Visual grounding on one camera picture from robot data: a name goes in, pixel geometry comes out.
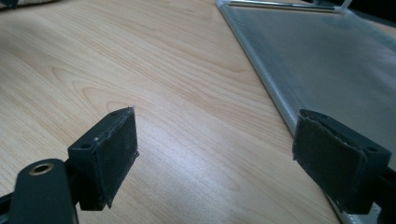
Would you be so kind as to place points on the grey fabric metal shelf rack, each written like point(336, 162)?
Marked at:
point(327, 62)

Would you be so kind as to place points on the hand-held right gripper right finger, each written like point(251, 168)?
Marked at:
point(336, 161)

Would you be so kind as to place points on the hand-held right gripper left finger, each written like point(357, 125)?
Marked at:
point(106, 161)

